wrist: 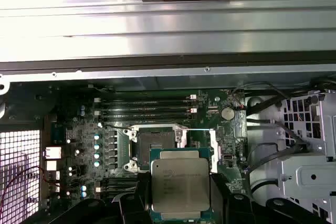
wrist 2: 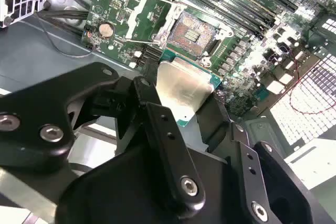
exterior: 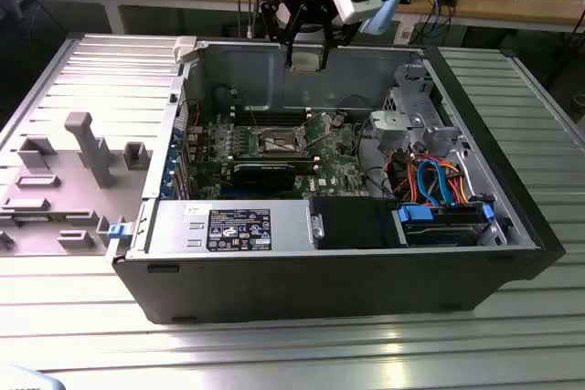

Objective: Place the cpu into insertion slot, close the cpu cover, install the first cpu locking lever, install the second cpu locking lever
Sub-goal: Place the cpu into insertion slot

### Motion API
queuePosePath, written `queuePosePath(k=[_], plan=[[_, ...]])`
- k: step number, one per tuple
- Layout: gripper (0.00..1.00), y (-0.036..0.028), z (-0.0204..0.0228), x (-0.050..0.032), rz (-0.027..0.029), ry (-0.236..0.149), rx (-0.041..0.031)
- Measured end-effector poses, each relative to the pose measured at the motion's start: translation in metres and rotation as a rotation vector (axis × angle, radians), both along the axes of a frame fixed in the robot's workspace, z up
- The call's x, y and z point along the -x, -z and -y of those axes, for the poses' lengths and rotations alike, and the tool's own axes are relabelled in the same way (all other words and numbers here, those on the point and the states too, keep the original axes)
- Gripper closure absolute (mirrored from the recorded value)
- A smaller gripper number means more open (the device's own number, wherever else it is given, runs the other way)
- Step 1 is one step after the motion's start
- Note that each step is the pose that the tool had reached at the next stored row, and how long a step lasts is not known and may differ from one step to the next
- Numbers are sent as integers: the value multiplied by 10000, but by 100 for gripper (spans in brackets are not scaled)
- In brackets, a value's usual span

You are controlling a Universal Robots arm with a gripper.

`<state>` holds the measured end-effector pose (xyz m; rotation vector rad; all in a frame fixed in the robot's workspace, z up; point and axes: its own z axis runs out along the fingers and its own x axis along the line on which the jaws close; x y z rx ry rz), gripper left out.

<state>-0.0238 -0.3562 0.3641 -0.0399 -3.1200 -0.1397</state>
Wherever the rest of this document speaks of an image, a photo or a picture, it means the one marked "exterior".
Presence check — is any black PC case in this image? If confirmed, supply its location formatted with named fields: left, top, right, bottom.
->
left=105, top=33, right=567, bottom=326

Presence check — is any black graphics card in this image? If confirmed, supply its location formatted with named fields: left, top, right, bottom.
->
left=230, top=161, right=298, bottom=193

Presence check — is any silver power supply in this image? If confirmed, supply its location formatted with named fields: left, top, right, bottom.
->
left=145, top=200, right=316, bottom=254

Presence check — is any white rounded device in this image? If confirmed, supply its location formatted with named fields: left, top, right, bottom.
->
left=0, top=364, right=68, bottom=390

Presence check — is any silver CPU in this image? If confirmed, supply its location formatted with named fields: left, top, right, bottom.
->
left=292, top=52, right=324, bottom=74

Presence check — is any grey parts rack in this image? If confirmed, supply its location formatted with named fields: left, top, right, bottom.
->
left=0, top=111, right=154, bottom=258

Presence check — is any silver metal drive cage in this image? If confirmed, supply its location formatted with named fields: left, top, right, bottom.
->
left=368, top=63, right=463, bottom=156

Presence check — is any green motherboard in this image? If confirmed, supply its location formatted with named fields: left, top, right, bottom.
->
left=185, top=109, right=371, bottom=202

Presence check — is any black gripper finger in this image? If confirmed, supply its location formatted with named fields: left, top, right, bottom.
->
left=259, top=0, right=303, bottom=70
left=318, top=0, right=358, bottom=70

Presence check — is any black drive bay cover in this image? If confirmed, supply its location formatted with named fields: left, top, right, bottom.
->
left=310, top=196, right=399, bottom=249

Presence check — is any CPU socket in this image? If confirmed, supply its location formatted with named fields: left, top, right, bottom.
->
left=254, top=123, right=308, bottom=157

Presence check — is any hard disk in blue carrier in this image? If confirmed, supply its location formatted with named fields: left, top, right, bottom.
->
left=397, top=202, right=495, bottom=248

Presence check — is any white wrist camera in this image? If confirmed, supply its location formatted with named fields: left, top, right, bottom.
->
left=331, top=0, right=383, bottom=26

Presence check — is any orange wire bundle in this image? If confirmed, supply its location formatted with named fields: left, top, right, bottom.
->
left=390, top=152, right=472, bottom=208

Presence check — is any beige plastic case latch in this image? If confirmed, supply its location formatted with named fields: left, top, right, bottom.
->
left=175, top=36, right=202, bottom=65

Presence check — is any black round cable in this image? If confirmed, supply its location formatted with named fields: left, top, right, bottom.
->
left=355, top=119, right=395, bottom=195

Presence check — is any blue data cable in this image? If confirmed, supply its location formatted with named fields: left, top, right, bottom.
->
left=417, top=158, right=458, bottom=208

